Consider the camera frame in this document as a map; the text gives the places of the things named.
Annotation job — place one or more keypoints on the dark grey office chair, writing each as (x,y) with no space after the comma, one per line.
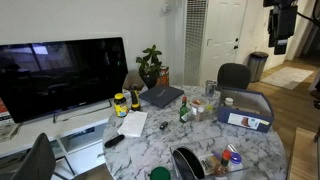
(234,75)

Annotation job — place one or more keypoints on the green round lid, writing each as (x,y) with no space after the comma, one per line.
(160,173)

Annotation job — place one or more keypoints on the green glass bottle red cap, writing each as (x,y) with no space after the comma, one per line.
(184,111)

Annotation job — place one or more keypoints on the white bottle inside box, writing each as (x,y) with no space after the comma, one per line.
(228,102)

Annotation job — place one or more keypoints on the white paper sheet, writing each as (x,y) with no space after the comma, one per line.
(133,124)

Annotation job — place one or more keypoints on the clear plastic storage bin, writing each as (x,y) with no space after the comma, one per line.
(209,153)

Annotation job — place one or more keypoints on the blue cardboard box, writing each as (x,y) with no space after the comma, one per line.
(250,109)

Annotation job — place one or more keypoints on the red cap sauce bottle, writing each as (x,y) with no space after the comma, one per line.
(222,167)

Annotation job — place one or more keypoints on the silver trash can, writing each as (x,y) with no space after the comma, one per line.
(256,64)

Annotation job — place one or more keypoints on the black frying pan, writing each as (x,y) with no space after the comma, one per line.
(188,164)

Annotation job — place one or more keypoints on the dark grey front chair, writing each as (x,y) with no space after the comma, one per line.
(39,164)

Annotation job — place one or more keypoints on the grey floor rug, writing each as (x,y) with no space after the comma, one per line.
(287,77)

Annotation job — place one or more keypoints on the potted green plant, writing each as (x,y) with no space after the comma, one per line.
(150,66)

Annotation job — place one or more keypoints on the white door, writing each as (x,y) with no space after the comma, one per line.
(224,22)

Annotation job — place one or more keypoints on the black hanging robot equipment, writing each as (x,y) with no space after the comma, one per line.
(281,23)

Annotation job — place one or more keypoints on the clear plastic bowl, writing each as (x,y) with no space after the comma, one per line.
(209,112)

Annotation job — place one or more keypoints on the metal drinking cup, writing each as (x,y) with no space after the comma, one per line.
(210,86)

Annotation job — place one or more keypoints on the small black car key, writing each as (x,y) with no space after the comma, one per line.
(163,125)

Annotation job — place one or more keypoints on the yellow vitamin jar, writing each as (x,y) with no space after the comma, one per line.
(120,105)

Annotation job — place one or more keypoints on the black flat screen television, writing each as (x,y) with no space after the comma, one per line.
(43,78)

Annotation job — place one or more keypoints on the white tv stand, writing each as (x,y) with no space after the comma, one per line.
(76,137)

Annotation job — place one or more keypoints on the white cap spice bottle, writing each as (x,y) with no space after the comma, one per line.
(199,111)

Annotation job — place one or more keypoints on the black yellow bottle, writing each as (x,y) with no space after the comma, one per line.
(135,106)

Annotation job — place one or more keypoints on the black remote control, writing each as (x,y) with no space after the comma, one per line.
(114,141)

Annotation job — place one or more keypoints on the dark grey notebook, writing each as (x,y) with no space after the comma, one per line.
(161,95)

